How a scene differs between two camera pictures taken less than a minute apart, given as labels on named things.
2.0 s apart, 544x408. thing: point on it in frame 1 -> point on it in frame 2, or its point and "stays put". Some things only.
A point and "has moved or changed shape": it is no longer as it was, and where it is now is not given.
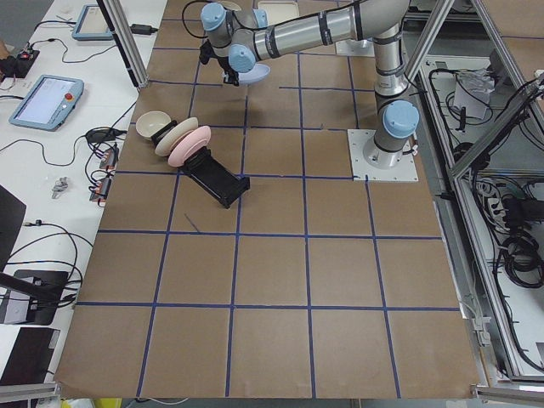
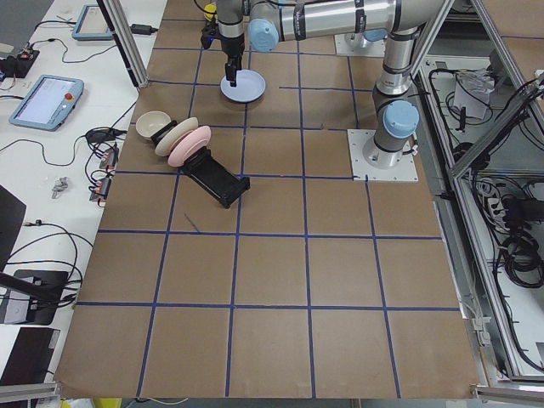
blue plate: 257,74 has moved or changed shape
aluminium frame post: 126,39 stays put
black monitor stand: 44,288 stays put
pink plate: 189,144 stays put
